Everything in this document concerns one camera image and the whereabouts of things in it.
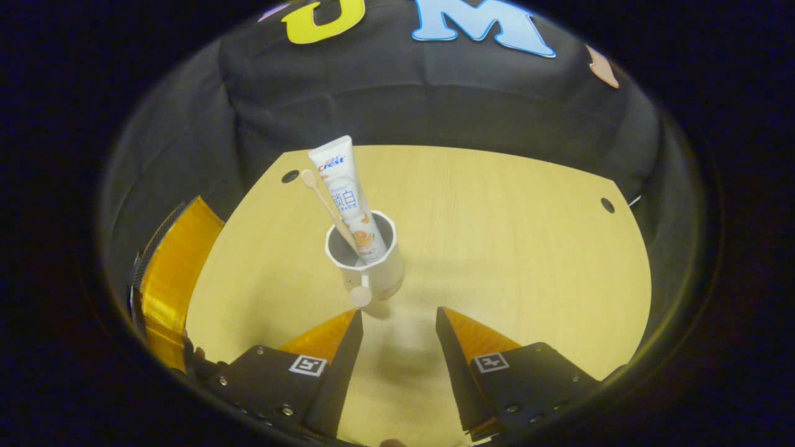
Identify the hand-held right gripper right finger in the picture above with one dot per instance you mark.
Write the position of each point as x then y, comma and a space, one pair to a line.
456, 372

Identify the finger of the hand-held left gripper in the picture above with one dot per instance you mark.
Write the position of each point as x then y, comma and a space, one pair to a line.
171, 279

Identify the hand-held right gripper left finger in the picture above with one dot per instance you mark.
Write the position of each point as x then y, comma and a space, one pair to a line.
338, 372

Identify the wooden toothbrush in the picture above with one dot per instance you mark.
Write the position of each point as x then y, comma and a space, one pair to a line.
320, 195

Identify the white toothpaste tube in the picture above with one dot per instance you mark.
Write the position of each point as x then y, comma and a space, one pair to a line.
341, 180

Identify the wooden desktop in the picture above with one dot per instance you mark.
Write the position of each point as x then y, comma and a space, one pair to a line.
515, 261

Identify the black backdrop cloth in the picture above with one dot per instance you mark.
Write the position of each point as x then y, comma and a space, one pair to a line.
404, 93

